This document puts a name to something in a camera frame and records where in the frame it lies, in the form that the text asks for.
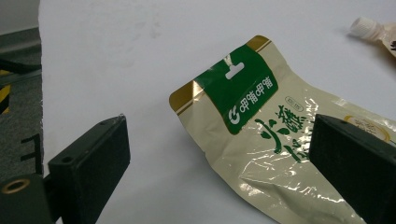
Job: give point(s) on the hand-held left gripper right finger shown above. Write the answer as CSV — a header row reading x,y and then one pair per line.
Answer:
x,y
358,168

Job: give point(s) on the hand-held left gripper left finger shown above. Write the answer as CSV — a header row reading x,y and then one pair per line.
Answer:
x,y
90,161

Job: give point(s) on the green and beige snack packet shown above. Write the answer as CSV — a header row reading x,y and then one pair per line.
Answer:
x,y
249,93

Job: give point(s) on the spout pouch with white cap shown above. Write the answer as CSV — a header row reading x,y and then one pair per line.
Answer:
x,y
367,29

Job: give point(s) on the black stand leg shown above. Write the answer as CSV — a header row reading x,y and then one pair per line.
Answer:
x,y
18,67

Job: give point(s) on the white table cover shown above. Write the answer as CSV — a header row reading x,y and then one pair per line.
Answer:
x,y
155,46

